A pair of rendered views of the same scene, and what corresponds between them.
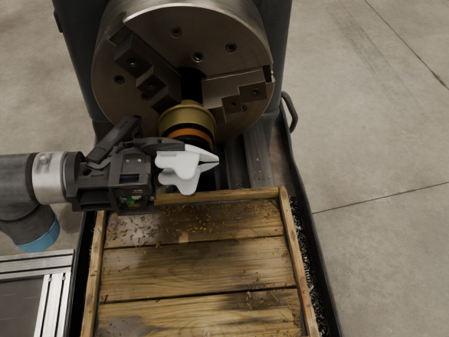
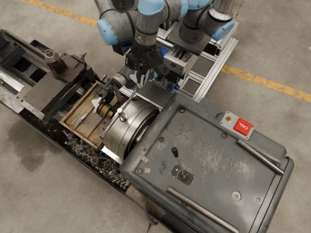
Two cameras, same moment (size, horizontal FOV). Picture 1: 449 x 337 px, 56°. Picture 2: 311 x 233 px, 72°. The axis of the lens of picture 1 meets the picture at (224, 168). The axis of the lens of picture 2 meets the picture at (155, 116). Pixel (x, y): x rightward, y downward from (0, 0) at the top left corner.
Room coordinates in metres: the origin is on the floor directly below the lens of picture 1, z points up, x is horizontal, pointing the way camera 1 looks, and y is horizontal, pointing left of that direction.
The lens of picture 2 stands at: (0.96, -0.14, 2.11)
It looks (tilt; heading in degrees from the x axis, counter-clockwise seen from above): 67 degrees down; 130
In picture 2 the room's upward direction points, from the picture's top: 1 degrees counter-clockwise
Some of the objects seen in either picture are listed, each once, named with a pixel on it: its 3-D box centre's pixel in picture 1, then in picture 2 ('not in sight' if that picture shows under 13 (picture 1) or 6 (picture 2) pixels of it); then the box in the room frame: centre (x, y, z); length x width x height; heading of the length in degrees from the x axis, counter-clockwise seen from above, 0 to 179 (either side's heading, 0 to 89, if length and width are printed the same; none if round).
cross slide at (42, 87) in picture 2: not in sight; (57, 81); (0.00, 0.04, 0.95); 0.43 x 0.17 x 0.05; 95
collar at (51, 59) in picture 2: not in sight; (51, 55); (-0.01, 0.10, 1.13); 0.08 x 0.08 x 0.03
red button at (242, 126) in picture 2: not in sight; (242, 126); (1.05, 0.34, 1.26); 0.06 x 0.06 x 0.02; 5
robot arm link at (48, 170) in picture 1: (57, 176); (118, 80); (0.38, 0.24, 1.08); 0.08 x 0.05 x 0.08; 5
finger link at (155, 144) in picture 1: (155, 152); (104, 98); (0.41, 0.10, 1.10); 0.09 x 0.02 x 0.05; 95
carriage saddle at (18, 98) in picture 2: not in sight; (53, 83); (-0.05, 0.02, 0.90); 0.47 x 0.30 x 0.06; 95
